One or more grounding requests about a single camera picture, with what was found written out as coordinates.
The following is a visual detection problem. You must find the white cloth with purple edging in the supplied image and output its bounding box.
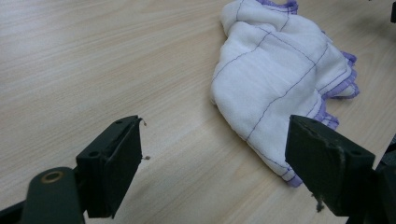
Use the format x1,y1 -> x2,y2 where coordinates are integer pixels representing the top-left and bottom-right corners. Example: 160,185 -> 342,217
209,0 -> 361,189

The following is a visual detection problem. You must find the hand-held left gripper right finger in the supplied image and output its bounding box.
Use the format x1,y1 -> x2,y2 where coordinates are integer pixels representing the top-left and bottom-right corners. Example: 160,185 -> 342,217
284,114 -> 376,217

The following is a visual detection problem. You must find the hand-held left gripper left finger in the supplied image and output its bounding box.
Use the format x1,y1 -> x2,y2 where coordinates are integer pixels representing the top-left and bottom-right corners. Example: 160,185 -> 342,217
75,115 -> 144,219

